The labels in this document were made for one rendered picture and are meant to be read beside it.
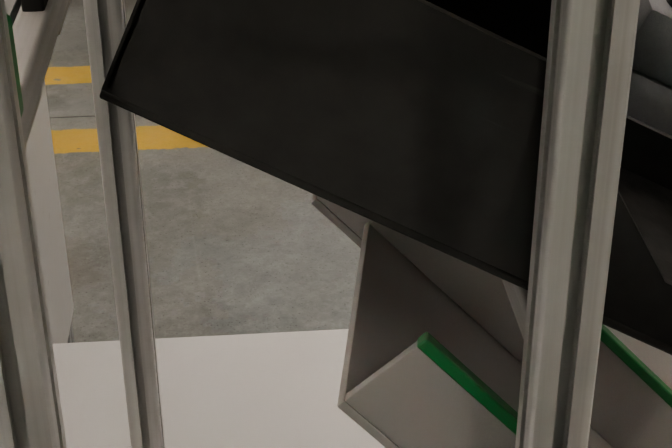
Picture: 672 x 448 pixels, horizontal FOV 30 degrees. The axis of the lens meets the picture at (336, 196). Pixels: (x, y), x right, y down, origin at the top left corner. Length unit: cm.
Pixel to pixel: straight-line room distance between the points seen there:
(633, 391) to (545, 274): 24
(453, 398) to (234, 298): 223
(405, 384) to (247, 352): 60
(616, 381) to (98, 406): 50
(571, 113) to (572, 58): 2
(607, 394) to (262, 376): 45
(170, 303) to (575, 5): 236
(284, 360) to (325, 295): 164
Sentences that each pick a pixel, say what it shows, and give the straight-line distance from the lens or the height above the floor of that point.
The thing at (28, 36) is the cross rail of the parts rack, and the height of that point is 131.
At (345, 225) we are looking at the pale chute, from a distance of 58.
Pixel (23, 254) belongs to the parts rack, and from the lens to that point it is 37.
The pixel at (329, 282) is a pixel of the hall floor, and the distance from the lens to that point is 271.
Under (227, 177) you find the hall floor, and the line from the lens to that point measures 314.
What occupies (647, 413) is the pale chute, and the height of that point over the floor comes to 109.
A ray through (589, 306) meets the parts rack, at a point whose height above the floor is 125.
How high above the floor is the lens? 147
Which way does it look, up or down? 29 degrees down
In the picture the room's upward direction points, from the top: straight up
